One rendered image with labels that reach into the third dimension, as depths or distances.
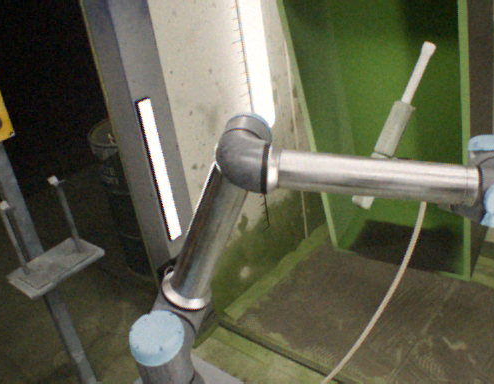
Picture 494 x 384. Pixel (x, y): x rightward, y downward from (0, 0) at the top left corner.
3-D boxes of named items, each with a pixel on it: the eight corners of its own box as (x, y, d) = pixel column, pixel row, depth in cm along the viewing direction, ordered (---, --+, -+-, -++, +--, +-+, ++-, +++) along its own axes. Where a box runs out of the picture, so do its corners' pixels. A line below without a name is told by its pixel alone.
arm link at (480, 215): (517, 185, 122) (513, 221, 127) (471, 170, 132) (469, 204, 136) (496, 201, 118) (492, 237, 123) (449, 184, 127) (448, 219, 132)
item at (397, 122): (402, 223, 158) (358, 206, 143) (390, 218, 162) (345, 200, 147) (468, 73, 154) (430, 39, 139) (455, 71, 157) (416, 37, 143)
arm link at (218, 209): (140, 336, 157) (217, 119, 119) (158, 298, 172) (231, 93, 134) (188, 355, 158) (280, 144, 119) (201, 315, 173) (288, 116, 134)
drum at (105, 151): (113, 250, 351) (75, 126, 310) (190, 218, 374) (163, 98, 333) (145, 294, 305) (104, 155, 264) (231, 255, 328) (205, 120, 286)
